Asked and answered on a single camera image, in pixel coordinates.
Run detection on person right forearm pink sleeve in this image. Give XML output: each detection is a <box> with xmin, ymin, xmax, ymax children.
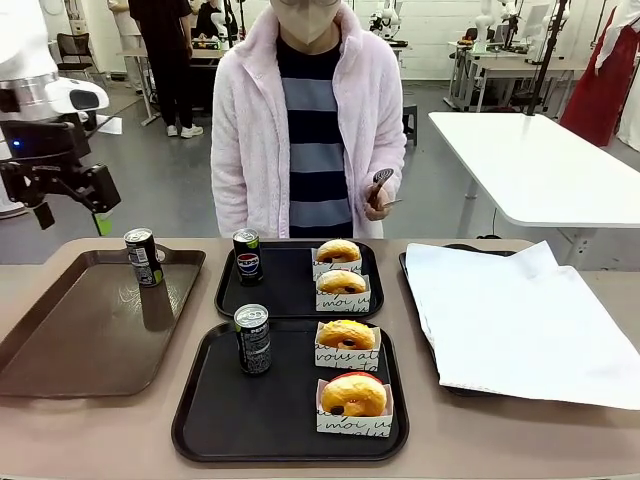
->
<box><xmin>210</xmin><ymin>144</ymin><xmax>252</xmax><ymax>238</ymax></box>

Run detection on dark metal tongs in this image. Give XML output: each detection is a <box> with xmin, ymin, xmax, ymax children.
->
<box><xmin>368</xmin><ymin>168</ymin><xmax>404</xmax><ymax>209</ymax></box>

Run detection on black tripod pole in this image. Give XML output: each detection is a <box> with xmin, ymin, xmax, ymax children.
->
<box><xmin>526</xmin><ymin>0</ymin><xmax>572</xmax><ymax>118</ymax></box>

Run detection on dark plastic stool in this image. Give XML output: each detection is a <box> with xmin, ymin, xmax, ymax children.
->
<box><xmin>402</xmin><ymin>103</ymin><xmax>419</xmax><ymax>147</ymax></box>

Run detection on white paper box script print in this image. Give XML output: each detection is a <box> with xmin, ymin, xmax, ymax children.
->
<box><xmin>314</xmin><ymin>273</ymin><xmax>372</xmax><ymax>314</ymax></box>

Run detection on brown plastic tray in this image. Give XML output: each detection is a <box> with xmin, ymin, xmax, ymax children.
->
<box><xmin>0</xmin><ymin>242</ymin><xmax>207</xmax><ymax>399</ymax></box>

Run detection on red dress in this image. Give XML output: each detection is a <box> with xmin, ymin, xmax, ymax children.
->
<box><xmin>559</xmin><ymin>5</ymin><xmax>635</xmax><ymax>147</ymax></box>

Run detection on large black square tray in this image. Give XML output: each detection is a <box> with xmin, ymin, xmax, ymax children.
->
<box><xmin>170</xmin><ymin>319</ymin><xmax>412</xmax><ymax>464</ymax></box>

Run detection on blue striped shirt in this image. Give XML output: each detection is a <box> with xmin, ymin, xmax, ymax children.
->
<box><xmin>274</xmin><ymin>34</ymin><xmax>355</xmax><ymax>240</ymax></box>

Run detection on black soda can white text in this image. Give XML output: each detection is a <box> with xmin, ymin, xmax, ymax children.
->
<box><xmin>233</xmin><ymin>302</ymin><xmax>273</xmax><ymax>378</ymax></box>

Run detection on person in pink fleece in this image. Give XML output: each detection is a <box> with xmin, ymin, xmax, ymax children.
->
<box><xmin>210</xmin><ymin>0</ymin><xmax>408</xmax><ymax>240</ymax></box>

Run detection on bystander in white trousers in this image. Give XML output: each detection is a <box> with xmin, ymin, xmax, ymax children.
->
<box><xmin>106</xmin><ymin>0</ymin><xmax>145</xmax><ymax>96</ymax></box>

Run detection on black soda can green stripe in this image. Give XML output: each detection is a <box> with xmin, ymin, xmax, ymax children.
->
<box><xmin>123</xmin><ymin>227</ymin><xmax>166</xmax><ymax>289</ymax></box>

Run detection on person left forearm pink sleeve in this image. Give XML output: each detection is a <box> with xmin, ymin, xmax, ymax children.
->
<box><xmin>352</xmin><ymin>139</ymin><xmax>408</xmax><ymax>240</ymax></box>

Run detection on bystander in black clothes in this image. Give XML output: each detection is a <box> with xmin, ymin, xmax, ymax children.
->
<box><xmin>127</xmin><ymin>0</ymin><xmax>205</xmax><ymax>140</ymax></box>

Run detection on white table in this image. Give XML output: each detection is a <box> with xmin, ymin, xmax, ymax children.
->
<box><xmin>428</xmin><ymin>109</ymin><xmax>640</xmax><ymax>274</ymax></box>

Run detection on black soda can blue logo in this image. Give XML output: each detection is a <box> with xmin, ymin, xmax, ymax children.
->
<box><xmin>231</xmin><ymin>227</ymin><xmax>265</xmax><ymax>288</ymax></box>

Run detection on beige face mask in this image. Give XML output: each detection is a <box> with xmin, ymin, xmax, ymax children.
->
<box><xmin>268</xmin><ymin>0</ymin><xmax>342</xmax><ymax>47</ymax></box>

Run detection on white paper sheet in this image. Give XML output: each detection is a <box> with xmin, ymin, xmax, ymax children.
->
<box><xmin>405</xmin><ymin>239</ymin><xmax>640</xmax><ymax>412</ymax></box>

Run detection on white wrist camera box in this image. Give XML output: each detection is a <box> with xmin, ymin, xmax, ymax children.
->
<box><xmin>46</xmin><ymin>78</ymin><xmax>111</xmax><ymax>116</ymax></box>

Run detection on black tray under paper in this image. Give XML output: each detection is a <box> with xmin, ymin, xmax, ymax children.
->
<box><xmin>398</xmin><ymin>242</ymin><xmax>521</xmax><ymax>397</ymax></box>

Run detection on black office chair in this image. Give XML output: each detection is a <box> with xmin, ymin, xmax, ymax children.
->
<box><xmin>54</xmin><ymin>31</ymin><xmax>97</xmax><ymax>77</ymax></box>

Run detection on long beige workshop table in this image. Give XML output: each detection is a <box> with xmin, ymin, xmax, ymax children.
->
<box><xmin>448</xmin><ymin>39</ymin><xmax>591</xmax><ymax>112</ymax></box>

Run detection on small black square tray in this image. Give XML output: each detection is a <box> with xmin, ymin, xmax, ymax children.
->
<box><xmin>214</xmin><ymin>239</ymin><xmax>386</xmax><ymax>321</ymax></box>

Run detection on glazed donut in paper box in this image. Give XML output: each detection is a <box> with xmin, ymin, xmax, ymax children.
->
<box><xmin>314</xmin><ymin>378</ymin><xmax>395</xmax><ymax>439</ymax></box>

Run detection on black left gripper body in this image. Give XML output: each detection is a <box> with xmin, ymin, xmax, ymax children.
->
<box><xmin>0</xmin><ymin>118</ymin><xmax>93</xmax><ymax>174</ymax></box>

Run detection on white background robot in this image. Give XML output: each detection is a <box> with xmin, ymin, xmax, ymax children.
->
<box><xmin>368</xmin><ymin>0</ymin><xmax>404</xmax><ymax>42</ymax></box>

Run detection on person left hand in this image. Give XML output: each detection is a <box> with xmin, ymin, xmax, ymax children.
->
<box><xmin>363</xmin><ymin>182</ymin><xmax>397</xmax><ymax>224</ymax></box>

